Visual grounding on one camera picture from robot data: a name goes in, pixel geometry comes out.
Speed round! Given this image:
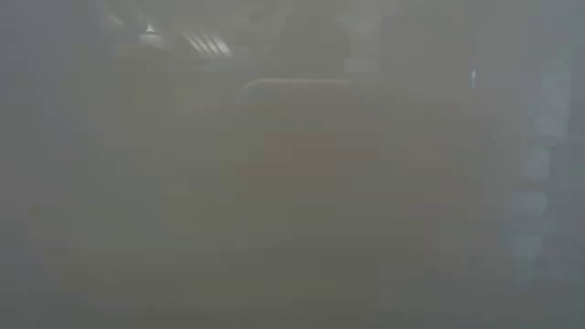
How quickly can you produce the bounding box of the dark grey plastic bin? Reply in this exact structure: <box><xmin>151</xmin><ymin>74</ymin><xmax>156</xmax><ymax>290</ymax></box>
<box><xmin>236</xmin><ymin>76</ymin><xmax>356</xmax><ymax>133</ymax></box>

